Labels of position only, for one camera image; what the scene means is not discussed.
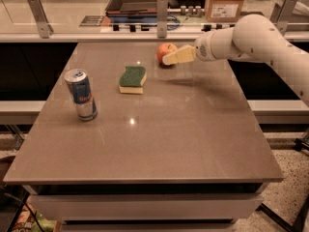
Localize red yellow apple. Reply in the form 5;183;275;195
156;43;178;64

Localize blue silver energy drink can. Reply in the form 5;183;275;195
64;69;98;121

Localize left metal glass bracket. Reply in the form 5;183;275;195
27;0;53;39

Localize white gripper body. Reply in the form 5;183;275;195
194;32;216;62

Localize metal glass bracket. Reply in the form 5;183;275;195
156;0;168;38
27;0;53;39
270;0;298;35

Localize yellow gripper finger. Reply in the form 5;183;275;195
162;45;196;66

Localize glass railing panel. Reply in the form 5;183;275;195
0;0;291;35

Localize right metal glass bracket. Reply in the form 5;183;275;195
270;0;298;35

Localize green snack bag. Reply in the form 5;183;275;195
31;213;57;232

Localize green yellow sponge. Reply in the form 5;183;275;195
119;66;147;95

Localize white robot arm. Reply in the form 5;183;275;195
162;14;309;105

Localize grey open tray box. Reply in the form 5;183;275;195
105;0;157;15

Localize middle metal glass bracket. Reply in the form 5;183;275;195
156;0;168;38

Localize grey table drawer cabinet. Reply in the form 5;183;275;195
30;193;263;232

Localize brown cardboard box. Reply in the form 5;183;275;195
205;0;244;22

